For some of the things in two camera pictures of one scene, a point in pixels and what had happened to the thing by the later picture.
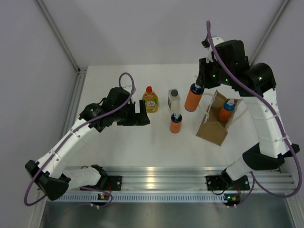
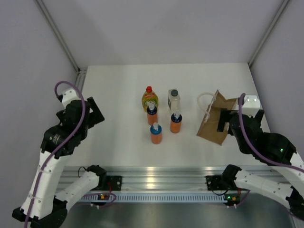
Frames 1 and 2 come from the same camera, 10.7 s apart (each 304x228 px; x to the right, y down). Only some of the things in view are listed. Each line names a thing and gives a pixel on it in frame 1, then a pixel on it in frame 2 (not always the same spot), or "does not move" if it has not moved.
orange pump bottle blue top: x=225 y=113 -> x=156 y=134
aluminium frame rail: x=193 y=179 does not move
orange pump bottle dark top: x=175 y=120 does not move
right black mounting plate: x=214 y=183 does not move
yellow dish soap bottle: x=151 y=100 does not move
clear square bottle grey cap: x=174 y=100 does not move
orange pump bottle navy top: x=193 y=98 -> x=152 y=115
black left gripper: x=136 y=118 -> x=94 y=117
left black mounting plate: x=113 y=183 does not move
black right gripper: x=204 y=66 -> x=224 y=115
